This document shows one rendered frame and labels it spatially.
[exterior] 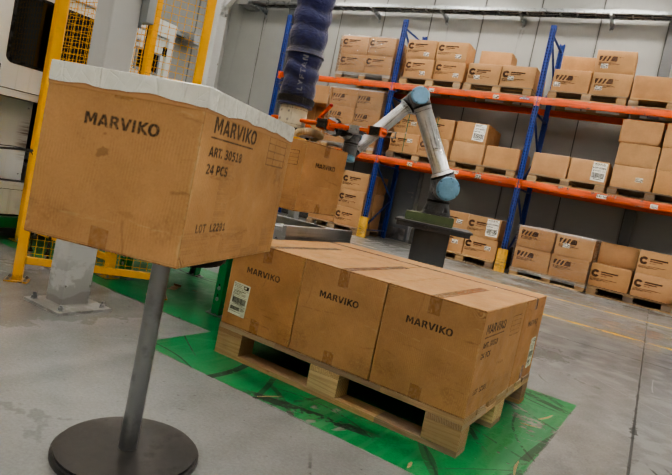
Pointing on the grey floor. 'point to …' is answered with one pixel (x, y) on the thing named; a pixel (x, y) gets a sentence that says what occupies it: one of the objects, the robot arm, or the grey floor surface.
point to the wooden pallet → (447, 441)
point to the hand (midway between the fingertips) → (329, 125)
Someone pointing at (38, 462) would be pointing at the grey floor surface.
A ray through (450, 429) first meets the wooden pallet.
